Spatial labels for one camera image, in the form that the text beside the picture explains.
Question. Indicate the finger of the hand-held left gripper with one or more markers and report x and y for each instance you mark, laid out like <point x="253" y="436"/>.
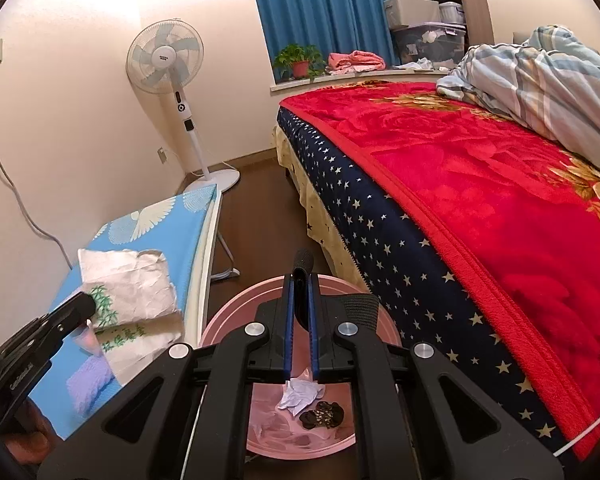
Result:
<point x="77" y="306"/>

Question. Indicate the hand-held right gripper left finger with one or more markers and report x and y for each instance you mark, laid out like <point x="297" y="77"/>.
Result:
<point x="288" y="325"/>

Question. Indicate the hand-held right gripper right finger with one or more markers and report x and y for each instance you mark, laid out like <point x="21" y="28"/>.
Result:
<point x="315" y="330"/>

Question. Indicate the white paper with green print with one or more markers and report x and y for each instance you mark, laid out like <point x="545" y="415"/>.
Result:
<point x="125" y="285"/>

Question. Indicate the pink plastic basin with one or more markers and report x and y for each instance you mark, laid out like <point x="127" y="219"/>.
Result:
<point x="227" y="317"/>

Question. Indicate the black sock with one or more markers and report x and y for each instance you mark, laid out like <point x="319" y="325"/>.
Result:
<point x="303" y="260"/>

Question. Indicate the person's left hand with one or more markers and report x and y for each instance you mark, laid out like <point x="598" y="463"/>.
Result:
<point x="30" y="435"/>

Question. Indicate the crumpled white paper scrap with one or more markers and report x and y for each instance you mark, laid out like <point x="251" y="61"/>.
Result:
<point x="297" y="395"/>

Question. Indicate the purple cloth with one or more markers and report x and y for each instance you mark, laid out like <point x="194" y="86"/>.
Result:
<point x="90" y="385"/>

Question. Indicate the black patterned scrap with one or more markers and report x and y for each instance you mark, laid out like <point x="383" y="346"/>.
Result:
<point x="322" y="416"/>

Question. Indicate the blue crane print tablecloth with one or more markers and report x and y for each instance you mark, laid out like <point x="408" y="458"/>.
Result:
<point x="145" y="230"/>

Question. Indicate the white folding table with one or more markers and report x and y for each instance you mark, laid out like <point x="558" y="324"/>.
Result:
<point x="202" y="270"/>

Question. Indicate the navy star bedsheet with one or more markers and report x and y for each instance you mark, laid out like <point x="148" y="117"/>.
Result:
<point x="380" y="240"/>

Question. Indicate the white windowsill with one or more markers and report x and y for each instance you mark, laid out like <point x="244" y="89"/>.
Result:
<point x="300" y="84"/>

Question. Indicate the potted green plant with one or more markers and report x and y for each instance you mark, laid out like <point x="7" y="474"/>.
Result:
<point x="300" y="66"/>

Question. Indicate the white standing fan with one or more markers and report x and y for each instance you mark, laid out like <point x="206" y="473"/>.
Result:
<point x="165" y="55"/>

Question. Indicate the pink folded clothing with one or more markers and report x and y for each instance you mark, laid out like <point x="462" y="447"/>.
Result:
<point x="355" y="61"/>

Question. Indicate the white cloth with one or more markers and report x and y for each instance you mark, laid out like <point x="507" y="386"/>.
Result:
<point x="420" y="64"/>

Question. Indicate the clear plastic storage bin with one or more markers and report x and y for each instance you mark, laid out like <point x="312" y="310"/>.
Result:
<point x="425" y="45"/>

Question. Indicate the blue curtain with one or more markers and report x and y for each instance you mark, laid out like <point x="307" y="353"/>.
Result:
<point x="330" y="5"/>

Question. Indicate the beige storage box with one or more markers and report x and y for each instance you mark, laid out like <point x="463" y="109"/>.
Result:
<point x="410" y="12"/>

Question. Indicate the striped duvet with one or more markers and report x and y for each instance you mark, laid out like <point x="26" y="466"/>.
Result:
<point x="545" y="80"/>

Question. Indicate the white lidded container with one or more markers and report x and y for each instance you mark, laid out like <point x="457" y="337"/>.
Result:
<point x="451" y="14"/>

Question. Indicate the wooden shelf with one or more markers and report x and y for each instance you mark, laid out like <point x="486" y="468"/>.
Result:
<point x="480" y="5"/>

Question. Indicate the white wall socket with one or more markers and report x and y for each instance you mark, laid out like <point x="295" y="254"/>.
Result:
<point x="162" y="156"/>

